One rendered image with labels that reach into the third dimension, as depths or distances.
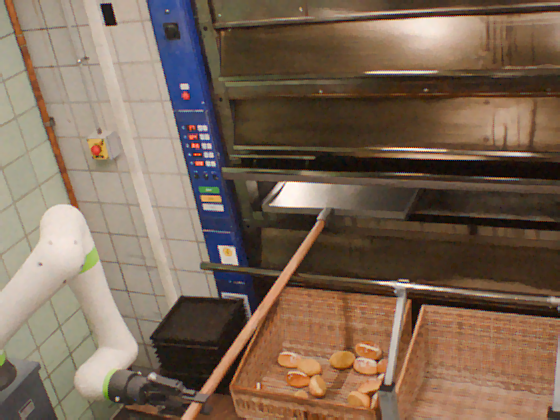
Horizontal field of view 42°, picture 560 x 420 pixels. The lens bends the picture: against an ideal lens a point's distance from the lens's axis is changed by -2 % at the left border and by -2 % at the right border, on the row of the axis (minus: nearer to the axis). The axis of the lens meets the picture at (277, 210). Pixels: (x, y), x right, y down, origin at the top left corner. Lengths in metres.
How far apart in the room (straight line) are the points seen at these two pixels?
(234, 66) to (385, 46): 0.54
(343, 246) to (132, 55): 1.05
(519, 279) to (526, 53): 0.78
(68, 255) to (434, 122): 1.22
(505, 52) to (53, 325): 2.16
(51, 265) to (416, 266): 1.36
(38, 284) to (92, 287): 0.24
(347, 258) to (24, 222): 1.32
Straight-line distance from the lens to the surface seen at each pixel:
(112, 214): 3.27
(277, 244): 2.89
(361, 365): 2.86
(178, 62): 2.70
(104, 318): 2.15
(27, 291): 1.91
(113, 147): 3.03
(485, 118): 2.39
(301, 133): 2.59
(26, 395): 2.32
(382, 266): 2.74
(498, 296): 2.23
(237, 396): 2.76
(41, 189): 3.24
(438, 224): 2.59
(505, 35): 2.30
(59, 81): 3.12
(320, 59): 2.46
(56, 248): 1.86
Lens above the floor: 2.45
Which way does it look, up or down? 27 degrees down
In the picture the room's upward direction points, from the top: 11 degrees counter-clockwise
